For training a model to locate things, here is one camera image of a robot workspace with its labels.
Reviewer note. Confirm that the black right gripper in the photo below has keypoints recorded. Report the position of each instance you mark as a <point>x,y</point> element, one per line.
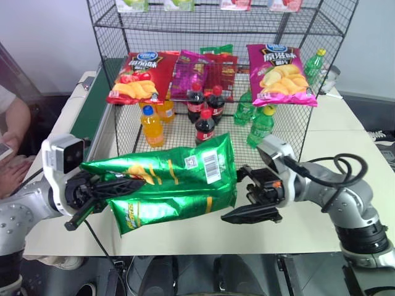
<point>265,188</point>

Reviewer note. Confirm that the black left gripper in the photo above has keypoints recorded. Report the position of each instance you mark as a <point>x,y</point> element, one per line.
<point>77,191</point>

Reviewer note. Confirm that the large green chip bag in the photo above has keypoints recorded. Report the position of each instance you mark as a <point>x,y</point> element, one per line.
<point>172,182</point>

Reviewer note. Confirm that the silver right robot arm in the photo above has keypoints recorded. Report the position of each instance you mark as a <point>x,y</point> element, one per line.
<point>348,200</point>

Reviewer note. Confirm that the bystander forearm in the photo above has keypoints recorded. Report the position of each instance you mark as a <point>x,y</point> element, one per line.
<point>17,117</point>

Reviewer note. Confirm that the green belt conveyor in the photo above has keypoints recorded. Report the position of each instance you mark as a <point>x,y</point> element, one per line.
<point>92,108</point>

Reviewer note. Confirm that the bystander bare hand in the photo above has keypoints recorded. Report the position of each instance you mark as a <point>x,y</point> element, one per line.
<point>10,142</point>

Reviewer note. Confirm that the green soda bottle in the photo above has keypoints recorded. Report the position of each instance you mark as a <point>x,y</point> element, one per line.
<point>260,128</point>
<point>243,109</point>

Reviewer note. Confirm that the cola bottle red cap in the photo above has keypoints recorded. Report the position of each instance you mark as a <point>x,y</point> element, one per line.
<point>216,106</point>
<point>204,129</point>
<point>195,105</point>

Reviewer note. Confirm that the orange soda bottle blue cap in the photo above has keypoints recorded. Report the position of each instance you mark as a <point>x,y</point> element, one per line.
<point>152,126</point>
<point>166,111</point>

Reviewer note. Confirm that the small card in hand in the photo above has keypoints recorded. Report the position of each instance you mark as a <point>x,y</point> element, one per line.
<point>4,151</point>

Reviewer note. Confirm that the large magenta chip bag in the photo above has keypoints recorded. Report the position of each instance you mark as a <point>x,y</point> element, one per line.
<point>281,77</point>

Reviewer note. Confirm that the small red snack bag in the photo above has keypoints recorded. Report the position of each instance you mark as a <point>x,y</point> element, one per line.
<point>223,74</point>

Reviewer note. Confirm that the large red chip bag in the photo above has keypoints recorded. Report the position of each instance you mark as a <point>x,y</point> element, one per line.
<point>143,77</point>

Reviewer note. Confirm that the small purple snack bag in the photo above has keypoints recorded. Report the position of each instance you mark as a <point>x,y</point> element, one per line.
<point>188,77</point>

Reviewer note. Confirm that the black and white device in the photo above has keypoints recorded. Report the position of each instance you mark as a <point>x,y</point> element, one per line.
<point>330,80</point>

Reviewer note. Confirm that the green bottle yellow cap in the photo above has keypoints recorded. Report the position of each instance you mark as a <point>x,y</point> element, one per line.
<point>313,68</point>

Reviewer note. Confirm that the black mat white print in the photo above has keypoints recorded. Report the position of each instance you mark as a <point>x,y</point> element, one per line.
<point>384,148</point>

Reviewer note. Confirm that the small green snack bag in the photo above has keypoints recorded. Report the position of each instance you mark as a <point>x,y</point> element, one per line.
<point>216,49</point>

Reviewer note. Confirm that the red print drink carton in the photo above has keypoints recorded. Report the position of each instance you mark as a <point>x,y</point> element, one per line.
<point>285,4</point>
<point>236,4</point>

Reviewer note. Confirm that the green print drink carton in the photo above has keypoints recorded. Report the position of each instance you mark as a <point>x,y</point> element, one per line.
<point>131,4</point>
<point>179,4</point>

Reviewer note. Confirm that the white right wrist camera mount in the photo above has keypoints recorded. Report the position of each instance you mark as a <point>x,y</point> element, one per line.
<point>277,151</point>

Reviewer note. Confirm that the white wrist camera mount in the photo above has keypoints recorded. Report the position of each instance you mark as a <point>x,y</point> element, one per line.
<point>277,151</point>
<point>55,154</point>

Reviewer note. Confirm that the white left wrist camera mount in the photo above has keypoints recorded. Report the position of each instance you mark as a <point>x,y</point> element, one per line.
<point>55,154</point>

